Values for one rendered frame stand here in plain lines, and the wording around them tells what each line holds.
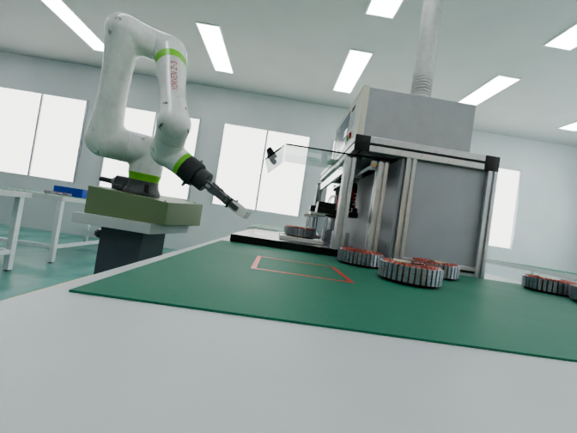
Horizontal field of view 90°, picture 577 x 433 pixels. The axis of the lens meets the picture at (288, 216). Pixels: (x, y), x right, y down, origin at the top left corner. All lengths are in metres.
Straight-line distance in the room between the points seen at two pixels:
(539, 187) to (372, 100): 7.04
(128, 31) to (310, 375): 1.29
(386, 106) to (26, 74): 7.54
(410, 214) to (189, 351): 0.83
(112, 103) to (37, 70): 6.67
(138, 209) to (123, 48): 0.58
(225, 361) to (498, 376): 0.17
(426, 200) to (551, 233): 7.19
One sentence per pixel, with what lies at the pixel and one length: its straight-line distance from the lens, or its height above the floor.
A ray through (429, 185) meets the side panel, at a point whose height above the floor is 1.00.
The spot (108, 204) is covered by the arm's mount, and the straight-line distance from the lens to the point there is 1.33.
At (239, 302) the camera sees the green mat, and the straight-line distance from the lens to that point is 0.27.
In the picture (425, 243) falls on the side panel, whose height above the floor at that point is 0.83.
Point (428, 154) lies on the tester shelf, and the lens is 0.97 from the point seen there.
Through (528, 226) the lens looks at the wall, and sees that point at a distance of 7.76.
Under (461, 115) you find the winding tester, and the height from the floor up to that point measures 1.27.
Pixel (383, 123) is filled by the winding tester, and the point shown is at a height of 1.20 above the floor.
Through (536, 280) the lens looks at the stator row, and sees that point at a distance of 0.97.
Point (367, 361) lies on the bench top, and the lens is 0.21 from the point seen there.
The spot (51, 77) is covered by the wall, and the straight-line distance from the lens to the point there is 7.78.
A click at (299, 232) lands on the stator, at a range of 1.01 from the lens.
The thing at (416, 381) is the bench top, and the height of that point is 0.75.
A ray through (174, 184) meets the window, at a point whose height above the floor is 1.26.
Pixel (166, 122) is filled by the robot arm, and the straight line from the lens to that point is 1.02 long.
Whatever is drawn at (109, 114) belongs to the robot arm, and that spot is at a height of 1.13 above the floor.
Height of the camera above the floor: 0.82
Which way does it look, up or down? 1 degrees up
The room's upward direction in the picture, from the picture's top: 9 degrees clockwise
